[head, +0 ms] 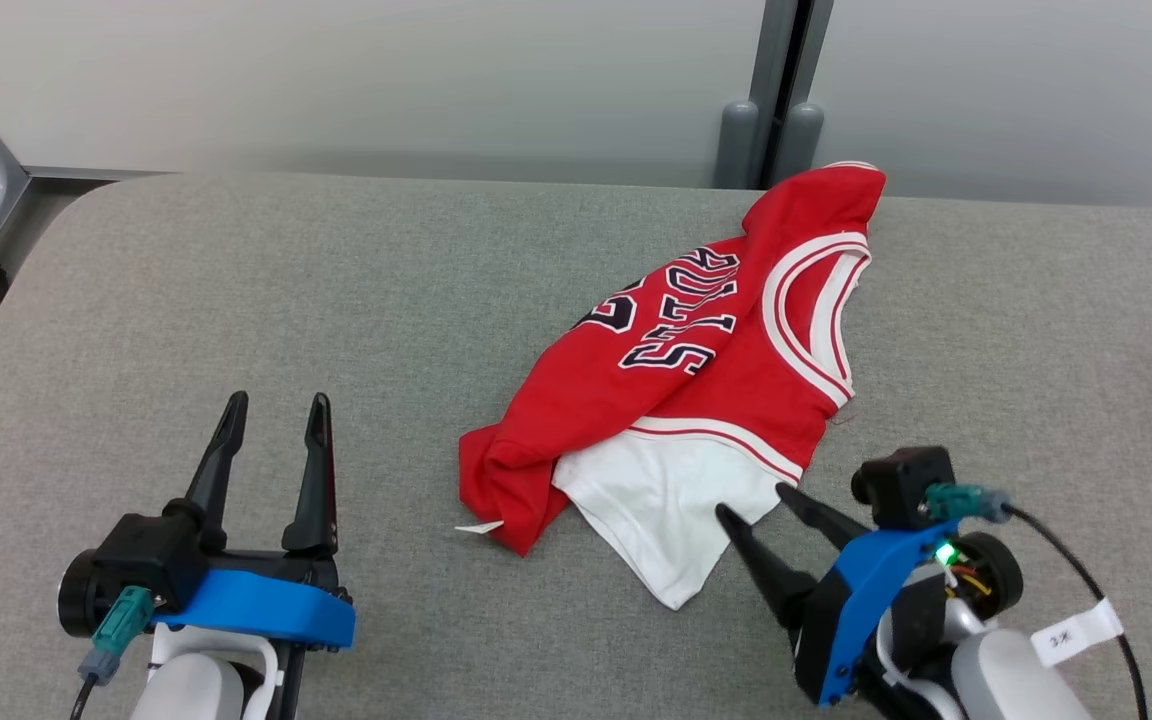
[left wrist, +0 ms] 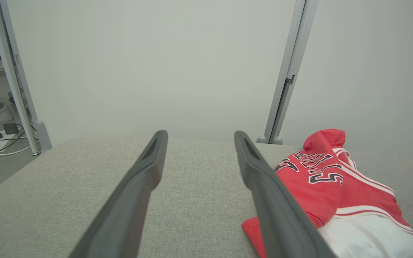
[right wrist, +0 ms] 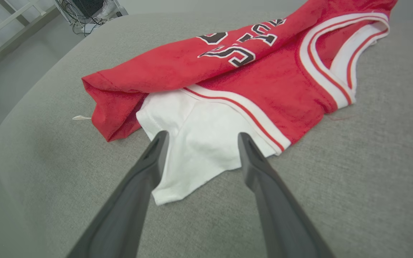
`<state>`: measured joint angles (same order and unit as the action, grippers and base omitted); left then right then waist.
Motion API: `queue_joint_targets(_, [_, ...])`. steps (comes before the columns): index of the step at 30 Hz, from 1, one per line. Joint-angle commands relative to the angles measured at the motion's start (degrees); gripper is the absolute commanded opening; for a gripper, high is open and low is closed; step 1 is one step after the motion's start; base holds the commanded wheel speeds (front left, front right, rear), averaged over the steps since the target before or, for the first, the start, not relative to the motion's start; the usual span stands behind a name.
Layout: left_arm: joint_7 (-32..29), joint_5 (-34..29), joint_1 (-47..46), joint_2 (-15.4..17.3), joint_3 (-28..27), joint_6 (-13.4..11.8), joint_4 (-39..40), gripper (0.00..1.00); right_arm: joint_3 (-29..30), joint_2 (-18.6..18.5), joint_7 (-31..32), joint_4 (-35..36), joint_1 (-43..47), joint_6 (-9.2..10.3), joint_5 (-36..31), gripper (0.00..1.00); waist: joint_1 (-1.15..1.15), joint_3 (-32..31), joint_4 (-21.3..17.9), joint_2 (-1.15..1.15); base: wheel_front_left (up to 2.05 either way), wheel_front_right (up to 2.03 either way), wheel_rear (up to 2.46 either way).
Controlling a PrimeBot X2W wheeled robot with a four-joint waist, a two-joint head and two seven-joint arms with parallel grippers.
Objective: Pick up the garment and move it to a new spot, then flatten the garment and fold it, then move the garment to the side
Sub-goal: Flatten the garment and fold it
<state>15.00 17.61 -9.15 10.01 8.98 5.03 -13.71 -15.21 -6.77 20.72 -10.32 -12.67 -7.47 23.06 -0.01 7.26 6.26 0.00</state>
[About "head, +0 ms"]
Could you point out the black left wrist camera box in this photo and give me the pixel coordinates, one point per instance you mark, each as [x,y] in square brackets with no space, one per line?
[136,560]

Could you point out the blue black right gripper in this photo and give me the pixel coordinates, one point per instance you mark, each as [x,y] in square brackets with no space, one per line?
[856,600]

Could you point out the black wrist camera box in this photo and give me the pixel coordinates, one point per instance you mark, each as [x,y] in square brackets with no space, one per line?
[901,485]
[136,560]

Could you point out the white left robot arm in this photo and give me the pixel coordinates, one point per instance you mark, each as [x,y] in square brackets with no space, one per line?
[186,690]

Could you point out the aluminium partition post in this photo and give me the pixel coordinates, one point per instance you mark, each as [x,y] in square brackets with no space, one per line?
[739,145]

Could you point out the grey partition base rail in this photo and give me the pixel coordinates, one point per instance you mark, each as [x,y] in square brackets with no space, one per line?
[86,174]

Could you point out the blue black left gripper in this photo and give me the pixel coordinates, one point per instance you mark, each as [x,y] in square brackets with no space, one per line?
[266,605]

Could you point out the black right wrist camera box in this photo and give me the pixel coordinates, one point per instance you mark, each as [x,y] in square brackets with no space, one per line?
[901,485]

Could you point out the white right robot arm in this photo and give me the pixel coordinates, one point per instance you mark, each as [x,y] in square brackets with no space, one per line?
[1006,680]

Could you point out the red basketball jersey with lettering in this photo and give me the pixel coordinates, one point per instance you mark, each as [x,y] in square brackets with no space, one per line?
[736,370]

